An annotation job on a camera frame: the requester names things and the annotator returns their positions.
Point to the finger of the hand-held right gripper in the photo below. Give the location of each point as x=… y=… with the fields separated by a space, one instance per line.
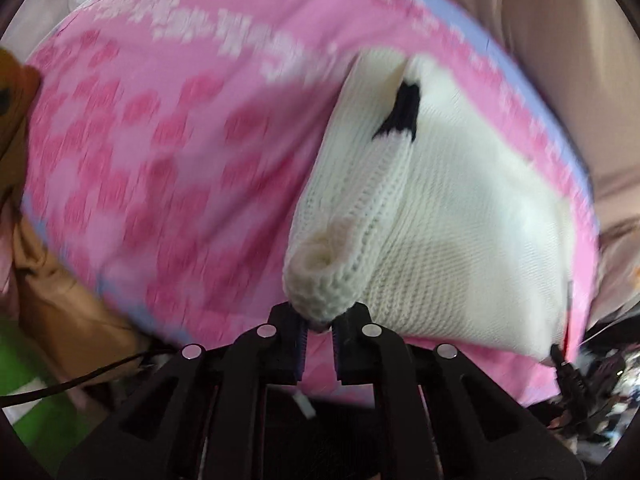
x=567 y=370

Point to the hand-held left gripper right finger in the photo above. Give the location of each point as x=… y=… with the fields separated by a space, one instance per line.
x=338 y=347

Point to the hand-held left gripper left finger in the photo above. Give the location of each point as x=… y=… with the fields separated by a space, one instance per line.
x=299 y=345

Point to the white knitted sweater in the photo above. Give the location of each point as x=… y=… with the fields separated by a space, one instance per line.
x=450 y=220

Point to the pink checkered blanket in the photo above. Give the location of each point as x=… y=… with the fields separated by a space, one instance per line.
x=165 y=160

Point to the tan cloth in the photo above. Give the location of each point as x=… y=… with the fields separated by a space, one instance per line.
x=70 y=305

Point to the green cloth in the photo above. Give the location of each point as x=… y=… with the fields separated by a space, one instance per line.
x=35 y=395

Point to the beige curtain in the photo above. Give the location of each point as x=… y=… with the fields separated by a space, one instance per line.
x=565 y=50

